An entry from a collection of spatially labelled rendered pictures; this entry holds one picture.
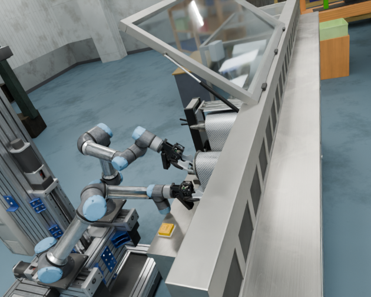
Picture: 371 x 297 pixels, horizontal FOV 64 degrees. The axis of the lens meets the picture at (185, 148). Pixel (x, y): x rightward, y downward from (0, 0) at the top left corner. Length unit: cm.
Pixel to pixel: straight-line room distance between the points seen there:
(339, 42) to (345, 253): 353
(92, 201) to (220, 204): 99
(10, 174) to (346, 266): 232
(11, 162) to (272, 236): 147
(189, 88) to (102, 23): 687
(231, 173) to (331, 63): 482
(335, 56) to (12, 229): 487
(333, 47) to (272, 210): 461
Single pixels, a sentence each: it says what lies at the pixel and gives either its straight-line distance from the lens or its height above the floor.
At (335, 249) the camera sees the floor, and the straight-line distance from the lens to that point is 270.
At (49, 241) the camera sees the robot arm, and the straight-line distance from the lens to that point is 189.
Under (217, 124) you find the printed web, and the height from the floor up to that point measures 138.
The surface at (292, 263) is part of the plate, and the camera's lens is 82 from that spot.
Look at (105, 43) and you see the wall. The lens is 1185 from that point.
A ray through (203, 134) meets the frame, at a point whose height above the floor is 122.
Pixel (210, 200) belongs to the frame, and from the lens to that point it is 68.
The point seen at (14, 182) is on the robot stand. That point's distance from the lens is 192.
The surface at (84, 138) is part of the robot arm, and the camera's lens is 185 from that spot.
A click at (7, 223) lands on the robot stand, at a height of 108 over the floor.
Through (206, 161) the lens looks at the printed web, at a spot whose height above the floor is 130.
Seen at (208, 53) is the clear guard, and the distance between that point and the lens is 121.
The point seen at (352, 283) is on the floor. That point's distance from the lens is 254.
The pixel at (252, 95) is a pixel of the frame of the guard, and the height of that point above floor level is 168.
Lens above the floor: 210
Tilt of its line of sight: 30 degrees down
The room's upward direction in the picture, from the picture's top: 17 degrees counter-clockwise
